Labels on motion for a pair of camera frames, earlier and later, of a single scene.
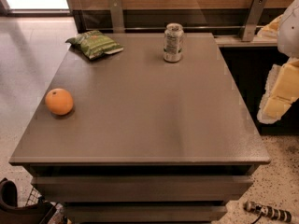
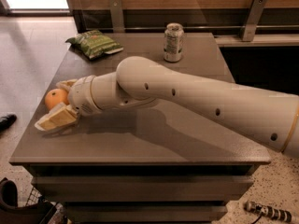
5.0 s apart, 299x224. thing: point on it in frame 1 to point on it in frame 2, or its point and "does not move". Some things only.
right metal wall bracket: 253,15 does not move
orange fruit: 59,101 does not move
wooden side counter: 234,41 does not move
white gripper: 290,32 to 80,96
